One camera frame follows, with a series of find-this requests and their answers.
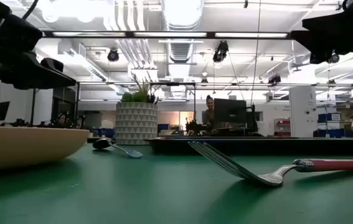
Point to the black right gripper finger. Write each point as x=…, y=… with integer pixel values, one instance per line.
x=317, y=51

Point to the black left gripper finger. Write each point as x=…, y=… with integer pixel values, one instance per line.
x=51, y=81

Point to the tan wooden bowl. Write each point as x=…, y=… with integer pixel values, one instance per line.
x=23, y=146

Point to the black tray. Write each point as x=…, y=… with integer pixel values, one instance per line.
x=288, y=146

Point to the person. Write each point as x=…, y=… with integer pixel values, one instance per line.
x=209, y=115
x=62, y=119

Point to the small black monitor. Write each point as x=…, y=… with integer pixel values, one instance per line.
x=0, y=110

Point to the white column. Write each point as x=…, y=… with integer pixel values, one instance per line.
x=303, y=112

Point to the blue storage bin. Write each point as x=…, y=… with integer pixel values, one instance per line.
x=332, y=133
x=328, y=117
x=104, y=132

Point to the red shelf unit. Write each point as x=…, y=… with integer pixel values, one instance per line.
x=282, y=127

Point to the green plant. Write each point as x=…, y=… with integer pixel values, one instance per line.
x=140, y=95

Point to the white triangle-patterned planter pot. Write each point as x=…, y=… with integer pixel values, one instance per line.
x=136, y=123

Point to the black computer monitor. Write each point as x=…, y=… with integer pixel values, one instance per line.
x=229, y=110

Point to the black ceiling camera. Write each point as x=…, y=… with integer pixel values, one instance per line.
x=334, y=58
x=113, y=55
x=274, y=79
x=220, y=51

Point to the black metal frame stand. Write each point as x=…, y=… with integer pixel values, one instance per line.
x=32, y=105

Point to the black overhead frame bar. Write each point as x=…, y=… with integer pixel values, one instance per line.
x=129, y=34

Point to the silver ventilation duct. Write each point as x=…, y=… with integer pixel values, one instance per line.
x=180, y=28

